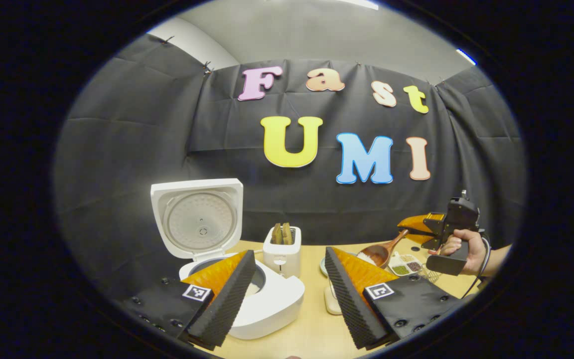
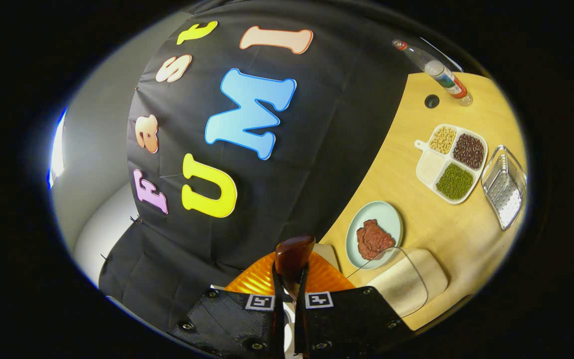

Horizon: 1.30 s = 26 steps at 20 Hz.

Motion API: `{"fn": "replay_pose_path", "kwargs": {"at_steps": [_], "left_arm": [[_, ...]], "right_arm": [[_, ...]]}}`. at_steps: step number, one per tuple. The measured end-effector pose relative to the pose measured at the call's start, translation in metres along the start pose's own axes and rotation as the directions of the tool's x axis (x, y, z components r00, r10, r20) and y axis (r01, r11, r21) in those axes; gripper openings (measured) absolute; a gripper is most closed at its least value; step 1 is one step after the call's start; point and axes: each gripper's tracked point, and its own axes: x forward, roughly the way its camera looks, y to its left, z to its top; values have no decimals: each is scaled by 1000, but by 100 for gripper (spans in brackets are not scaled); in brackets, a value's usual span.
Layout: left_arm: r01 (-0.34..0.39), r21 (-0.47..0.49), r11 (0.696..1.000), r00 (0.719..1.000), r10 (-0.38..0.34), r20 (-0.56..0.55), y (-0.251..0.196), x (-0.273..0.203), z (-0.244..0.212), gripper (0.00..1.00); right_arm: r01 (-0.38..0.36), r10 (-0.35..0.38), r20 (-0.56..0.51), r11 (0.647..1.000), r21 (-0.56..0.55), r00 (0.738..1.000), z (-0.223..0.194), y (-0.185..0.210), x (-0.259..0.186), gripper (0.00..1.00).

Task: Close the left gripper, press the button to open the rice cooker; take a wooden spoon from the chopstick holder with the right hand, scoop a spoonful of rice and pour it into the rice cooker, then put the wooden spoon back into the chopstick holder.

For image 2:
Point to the white divided bean dish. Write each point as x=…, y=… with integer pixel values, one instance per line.
x=429, y=167

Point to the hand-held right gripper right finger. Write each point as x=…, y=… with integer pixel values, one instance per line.
x=352, y=319

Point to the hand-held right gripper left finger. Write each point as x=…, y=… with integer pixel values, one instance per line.
x=222, y=319

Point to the black backdrop cloth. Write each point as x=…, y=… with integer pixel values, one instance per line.
x=317, y=164

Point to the red meat piece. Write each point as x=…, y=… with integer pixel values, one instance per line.
x=371, y=239

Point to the brown wooden spoon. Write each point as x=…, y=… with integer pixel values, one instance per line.
x=293, y=254

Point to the white rice cooker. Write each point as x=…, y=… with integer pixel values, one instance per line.
x=328, y=256

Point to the pale green plate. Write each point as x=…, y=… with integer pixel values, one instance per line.
x=391, y=224

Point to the clear plastic water bottle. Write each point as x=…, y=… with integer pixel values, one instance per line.
x=441, y=75

